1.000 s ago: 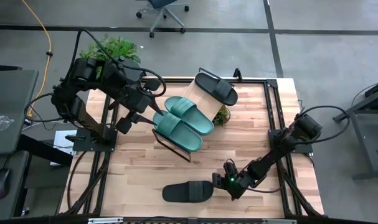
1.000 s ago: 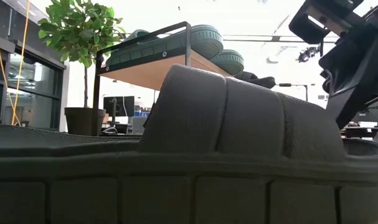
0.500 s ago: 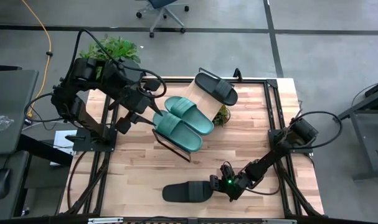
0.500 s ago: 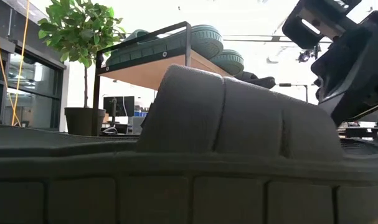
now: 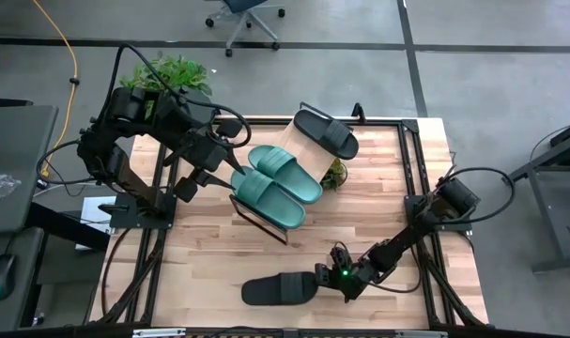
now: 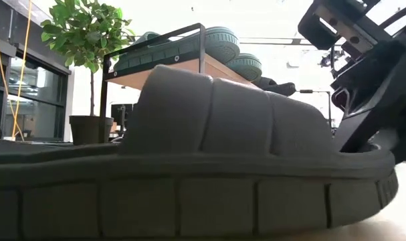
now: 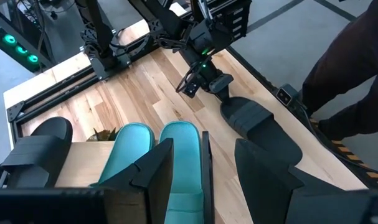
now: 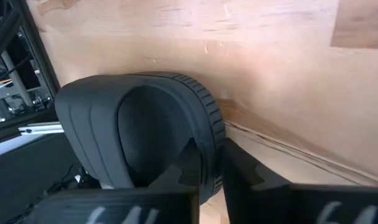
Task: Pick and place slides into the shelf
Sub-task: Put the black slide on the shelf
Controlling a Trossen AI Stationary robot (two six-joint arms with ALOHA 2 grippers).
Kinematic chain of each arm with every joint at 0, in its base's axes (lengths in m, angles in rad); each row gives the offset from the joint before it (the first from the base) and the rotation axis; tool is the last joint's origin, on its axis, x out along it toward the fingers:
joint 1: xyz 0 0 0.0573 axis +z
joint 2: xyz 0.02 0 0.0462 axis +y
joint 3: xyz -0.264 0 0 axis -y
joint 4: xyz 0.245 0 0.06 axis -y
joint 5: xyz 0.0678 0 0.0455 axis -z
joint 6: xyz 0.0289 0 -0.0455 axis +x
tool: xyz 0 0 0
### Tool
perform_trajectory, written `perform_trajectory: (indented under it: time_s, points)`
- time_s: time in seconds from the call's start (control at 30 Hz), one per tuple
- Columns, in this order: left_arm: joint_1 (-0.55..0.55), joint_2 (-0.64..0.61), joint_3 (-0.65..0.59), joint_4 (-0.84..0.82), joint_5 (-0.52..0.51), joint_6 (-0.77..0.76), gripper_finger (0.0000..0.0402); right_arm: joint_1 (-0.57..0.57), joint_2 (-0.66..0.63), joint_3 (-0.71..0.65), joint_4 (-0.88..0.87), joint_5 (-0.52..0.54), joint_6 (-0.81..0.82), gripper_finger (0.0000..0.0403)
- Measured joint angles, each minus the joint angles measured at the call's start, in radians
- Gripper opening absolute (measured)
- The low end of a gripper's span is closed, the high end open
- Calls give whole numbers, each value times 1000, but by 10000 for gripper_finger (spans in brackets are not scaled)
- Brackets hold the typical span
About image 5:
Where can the black aluminium table frame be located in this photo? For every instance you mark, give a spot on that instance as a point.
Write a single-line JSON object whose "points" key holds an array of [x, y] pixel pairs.
{"points": [[383, 123]]}

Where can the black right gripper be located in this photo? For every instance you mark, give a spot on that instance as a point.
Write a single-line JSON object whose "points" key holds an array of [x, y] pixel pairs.
{"points": [[348, 281]]}

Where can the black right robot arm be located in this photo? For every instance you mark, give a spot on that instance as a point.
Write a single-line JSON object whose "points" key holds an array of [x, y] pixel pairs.
{"points": [[402, 244]]}

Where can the silver metal bracket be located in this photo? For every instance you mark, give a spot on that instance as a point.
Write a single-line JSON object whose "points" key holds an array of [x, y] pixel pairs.
{"points": [[420, 334], [158, 333]]}

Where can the small black clamp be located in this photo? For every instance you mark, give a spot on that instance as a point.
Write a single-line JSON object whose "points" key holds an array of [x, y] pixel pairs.
{"points": [[215, 112], [358, 112]]}

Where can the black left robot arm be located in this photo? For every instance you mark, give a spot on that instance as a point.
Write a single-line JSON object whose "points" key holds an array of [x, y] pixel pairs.
{"points": [[125, 176]]}

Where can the black computer mouse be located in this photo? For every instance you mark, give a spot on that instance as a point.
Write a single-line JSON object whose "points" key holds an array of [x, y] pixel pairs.
{"points": [[3, 272]]}

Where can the teal rubber slide sandal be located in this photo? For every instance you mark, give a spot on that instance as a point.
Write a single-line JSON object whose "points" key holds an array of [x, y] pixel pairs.
{"points": [[270, 202], [289, 173]]}

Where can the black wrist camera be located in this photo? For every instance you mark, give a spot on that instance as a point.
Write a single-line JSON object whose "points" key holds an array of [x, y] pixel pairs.
{"points": [[341, 256], [186, 189]]}

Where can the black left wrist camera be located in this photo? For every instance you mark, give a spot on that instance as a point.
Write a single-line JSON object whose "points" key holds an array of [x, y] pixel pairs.
{"points": [[186, 189]]}

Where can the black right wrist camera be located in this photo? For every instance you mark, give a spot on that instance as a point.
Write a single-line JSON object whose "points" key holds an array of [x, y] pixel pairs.
{"points": [[341, 256]]}

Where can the wooden shelf with black frame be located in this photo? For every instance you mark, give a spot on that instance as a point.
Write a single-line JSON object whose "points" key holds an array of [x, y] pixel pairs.
{"points": [[308, 155]]}

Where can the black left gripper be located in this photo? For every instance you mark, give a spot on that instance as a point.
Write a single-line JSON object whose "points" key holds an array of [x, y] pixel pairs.
{"points": [[202, 148]]}

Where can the blue swivel office chair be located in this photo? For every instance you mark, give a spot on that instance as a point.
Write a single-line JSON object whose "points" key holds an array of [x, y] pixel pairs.
{"points": [[242, 5]]}

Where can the black desk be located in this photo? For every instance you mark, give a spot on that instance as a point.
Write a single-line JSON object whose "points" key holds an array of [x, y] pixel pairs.
{"points": [[17, 150]]}

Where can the large leafy green plant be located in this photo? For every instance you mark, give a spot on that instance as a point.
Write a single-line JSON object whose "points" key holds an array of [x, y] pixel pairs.
{"points": [[186, 75]]}

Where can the black rubber slide sandal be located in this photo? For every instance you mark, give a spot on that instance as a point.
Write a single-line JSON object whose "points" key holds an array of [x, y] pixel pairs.
{"points": [[275, 288], [327, 133]]}

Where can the small green potted plant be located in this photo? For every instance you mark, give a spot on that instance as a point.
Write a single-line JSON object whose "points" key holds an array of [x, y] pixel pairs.
{"points": [[334, 176]]}

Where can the dark grey metal stand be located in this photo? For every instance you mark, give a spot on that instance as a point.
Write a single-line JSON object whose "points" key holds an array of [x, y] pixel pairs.
{"points": [[554, 225]]}

